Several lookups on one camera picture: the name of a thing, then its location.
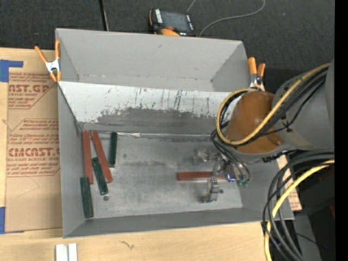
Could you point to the red-brown flat block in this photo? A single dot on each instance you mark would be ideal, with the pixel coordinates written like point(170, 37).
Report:
point(87, 156)
point(193, 176)
point(102, 156)

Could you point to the grey metal bin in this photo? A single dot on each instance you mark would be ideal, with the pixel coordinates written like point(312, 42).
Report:
point(152, 156)

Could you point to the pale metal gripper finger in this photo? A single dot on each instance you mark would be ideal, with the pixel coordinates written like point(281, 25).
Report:
point(212, 191)
point(203, 156)

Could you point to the brown cardboard board red print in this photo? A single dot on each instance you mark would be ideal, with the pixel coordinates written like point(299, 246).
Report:
point(30, 173)

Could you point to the dark green flat block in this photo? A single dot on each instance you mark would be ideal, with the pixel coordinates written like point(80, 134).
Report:
point(86, 197)
point(99, 176)
point(112, 149)

